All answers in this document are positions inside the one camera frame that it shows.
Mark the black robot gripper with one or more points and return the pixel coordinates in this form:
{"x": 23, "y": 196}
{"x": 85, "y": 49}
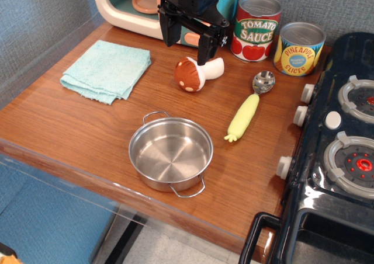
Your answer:
{"x": 199, "y": 16}

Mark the stainless steel pot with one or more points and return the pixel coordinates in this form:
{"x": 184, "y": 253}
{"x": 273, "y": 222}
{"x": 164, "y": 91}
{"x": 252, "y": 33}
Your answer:
{"x": 171, "y": 154}

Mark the light blue folded cloth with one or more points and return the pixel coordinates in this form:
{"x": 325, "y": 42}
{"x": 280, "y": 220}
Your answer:
{"x": 106, "y": 72}

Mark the plush brown mushroom toy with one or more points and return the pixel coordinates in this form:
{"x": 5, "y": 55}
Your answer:
{"x": 191, "y": 77}

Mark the toy microwave teal and cream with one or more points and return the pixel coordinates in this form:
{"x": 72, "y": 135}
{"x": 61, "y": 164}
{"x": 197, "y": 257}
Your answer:
{"x": 141, "y": 16}

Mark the tomato sauce can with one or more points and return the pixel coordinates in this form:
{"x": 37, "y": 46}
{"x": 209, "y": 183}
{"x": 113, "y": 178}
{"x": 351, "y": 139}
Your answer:
{"x": 254, "y": 29}

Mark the pineapple slices can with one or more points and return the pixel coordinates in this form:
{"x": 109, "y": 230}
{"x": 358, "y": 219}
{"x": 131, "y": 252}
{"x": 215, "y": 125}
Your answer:
{"x": 299, "y": 47}

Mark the dark blue toy stove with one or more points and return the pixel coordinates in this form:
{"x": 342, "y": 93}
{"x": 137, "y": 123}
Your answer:
{"x": 327, "y": 202}

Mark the spoon with yellow-green handle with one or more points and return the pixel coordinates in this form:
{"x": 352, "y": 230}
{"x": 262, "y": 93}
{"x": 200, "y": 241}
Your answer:
{"x": 262, "y": 83}

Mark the black table leg frame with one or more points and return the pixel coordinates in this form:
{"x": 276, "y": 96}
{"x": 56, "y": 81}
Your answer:
{"x": 119, "y": 239}

